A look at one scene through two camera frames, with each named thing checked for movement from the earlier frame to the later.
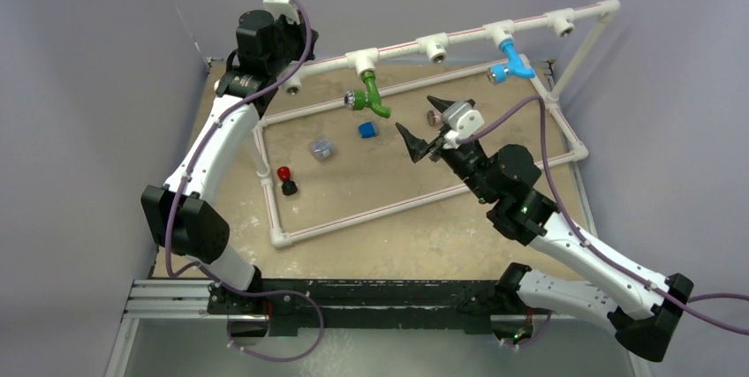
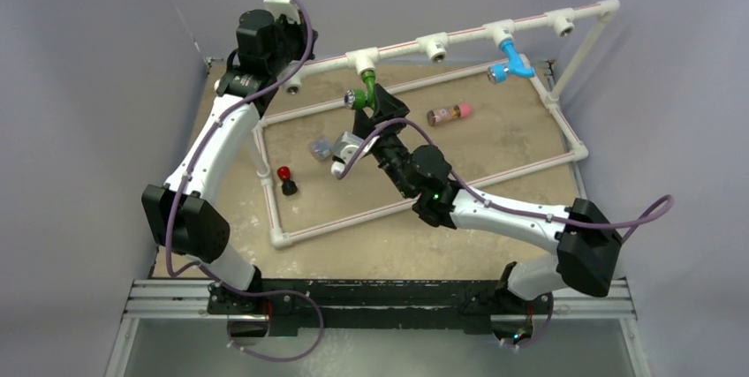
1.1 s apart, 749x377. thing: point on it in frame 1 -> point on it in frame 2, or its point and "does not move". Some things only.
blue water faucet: x=498 y=73 does not move
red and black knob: x=289 y=186 does not move
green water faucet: x=359 y=100 does not move
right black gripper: x=419 y=150 -> x=385 y=108
